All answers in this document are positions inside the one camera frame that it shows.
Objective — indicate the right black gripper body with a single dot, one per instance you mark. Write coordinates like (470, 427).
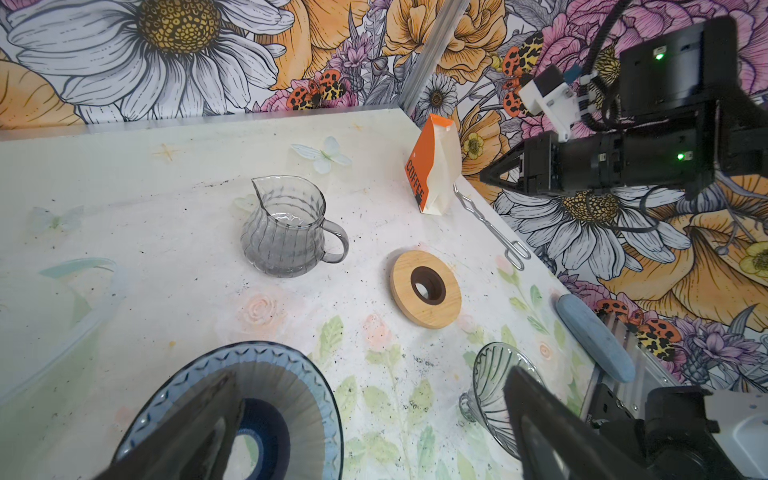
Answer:
(678, 151)

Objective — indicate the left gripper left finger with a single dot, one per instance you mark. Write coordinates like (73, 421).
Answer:
(194, 443)

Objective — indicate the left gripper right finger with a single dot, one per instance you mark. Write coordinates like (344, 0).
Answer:
(553, 443)

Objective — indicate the blue glass dripper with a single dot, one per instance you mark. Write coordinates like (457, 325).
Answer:
(289, 409)

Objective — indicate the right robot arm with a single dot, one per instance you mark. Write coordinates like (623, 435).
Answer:
(650, 189)

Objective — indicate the grey glass dripper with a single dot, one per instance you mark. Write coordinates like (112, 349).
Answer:
(484, 402)

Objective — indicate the orange white coffee bag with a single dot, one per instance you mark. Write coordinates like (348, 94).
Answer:
(434, 165)

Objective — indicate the blue grey oval stone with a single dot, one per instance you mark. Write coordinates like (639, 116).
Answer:
(595, 338)

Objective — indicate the metal tongs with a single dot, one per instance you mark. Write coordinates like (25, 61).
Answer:
(515, 252)

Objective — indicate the clear plastic bowl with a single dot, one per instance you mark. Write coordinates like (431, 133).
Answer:
(45, 314)

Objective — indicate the grey ribbed glass pitcher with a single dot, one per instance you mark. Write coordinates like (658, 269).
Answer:
(287, 234)

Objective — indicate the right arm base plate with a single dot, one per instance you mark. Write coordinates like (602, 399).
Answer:
(607, 413)

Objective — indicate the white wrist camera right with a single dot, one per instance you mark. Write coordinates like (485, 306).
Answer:
(549, 94)

